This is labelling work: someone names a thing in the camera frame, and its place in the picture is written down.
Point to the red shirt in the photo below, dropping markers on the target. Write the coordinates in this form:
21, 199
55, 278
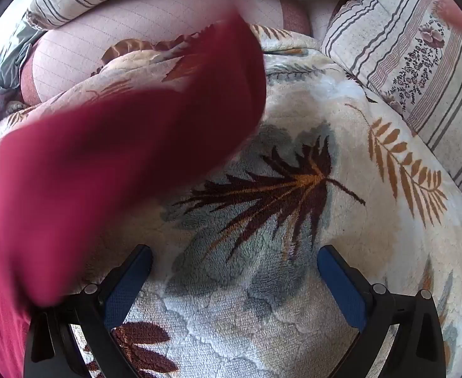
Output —
97, 165

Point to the striped floral flat cushion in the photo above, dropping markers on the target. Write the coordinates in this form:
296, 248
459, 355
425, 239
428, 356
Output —
404, 55

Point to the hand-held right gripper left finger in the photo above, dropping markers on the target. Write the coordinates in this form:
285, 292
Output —
130, 283

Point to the pale grey-blue cloth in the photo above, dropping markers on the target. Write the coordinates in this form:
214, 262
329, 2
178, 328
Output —
14, 55

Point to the leaf-print fleece blanket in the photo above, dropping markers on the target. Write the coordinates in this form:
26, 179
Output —
254, 283

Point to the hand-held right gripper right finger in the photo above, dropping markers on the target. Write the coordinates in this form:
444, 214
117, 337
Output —
339, 287

